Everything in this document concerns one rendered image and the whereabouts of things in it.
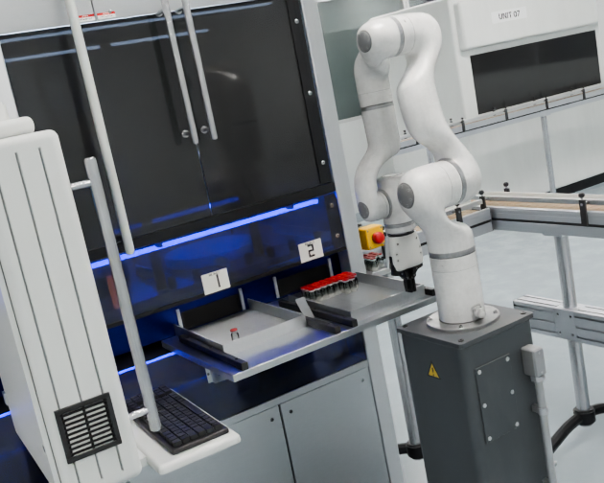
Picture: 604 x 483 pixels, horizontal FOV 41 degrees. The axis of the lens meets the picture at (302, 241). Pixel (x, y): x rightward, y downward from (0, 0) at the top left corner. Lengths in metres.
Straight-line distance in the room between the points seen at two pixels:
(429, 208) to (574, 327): 1.25
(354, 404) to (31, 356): 1.34
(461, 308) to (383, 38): 0.70
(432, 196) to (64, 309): 0.90
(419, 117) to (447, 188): 0.19
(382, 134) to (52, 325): 1.00
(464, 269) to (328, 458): 0.95
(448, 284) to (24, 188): 1.05
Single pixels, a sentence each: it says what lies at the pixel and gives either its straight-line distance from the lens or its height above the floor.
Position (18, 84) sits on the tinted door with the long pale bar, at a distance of 2.22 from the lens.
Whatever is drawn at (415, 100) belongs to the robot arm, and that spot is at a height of 1.45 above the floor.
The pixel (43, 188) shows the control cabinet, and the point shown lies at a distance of 1.65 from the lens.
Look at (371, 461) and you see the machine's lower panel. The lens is 2.85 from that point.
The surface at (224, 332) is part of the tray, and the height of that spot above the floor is 0.88.
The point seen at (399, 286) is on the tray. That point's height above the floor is 0.90.
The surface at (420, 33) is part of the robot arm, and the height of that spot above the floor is 1.60.
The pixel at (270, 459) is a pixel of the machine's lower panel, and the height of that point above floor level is 0.42.
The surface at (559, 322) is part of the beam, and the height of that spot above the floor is 0.49.
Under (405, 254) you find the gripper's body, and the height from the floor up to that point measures 1.03.
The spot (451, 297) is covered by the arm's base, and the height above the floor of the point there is 0.94.
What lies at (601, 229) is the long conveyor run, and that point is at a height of 0.87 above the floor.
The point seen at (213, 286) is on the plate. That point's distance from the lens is 2.40.
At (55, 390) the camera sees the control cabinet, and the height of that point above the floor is 1.04.
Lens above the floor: 1.56
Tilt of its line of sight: 11 degrees down
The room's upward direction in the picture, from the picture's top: 11 degrees counter-clockwise
